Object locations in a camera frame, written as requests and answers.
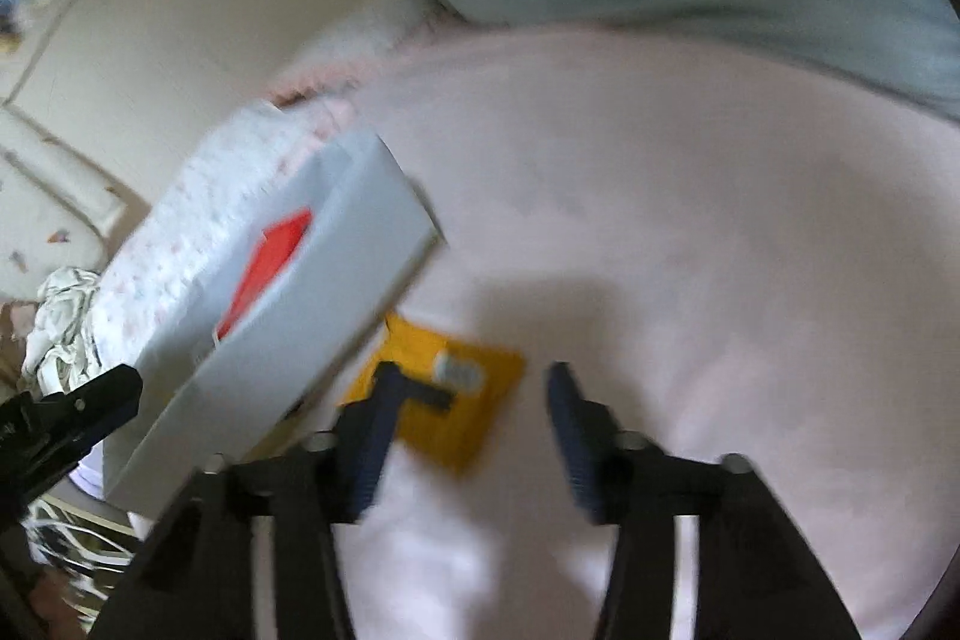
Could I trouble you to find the cream wooden headboard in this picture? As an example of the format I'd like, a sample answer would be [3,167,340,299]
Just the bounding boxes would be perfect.
[0,0,383,251]

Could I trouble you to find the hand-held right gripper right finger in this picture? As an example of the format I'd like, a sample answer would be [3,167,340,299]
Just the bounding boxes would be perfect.
[546,361,863,640]

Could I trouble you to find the crumpled white cloth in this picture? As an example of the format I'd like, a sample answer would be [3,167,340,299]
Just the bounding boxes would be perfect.
[21,265,106,397]

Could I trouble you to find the small floral pillow pink ruffle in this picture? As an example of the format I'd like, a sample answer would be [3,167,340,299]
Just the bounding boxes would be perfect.
[270,10,451,109]

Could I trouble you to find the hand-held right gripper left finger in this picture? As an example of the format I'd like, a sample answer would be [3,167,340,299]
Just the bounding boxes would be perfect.
[90,361,410,640]

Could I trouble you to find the yellow packet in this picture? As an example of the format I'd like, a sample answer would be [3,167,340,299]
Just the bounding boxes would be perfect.
[341,312,526,477]

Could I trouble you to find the white cables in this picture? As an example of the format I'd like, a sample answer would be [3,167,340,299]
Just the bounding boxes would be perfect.
[22,497,143,603]

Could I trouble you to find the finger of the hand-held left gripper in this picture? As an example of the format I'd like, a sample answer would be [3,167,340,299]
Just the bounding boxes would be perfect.
[0,364,143,513]

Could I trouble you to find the grey fabric storage box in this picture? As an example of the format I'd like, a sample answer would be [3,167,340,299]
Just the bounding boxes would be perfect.
[101,128,443,517]

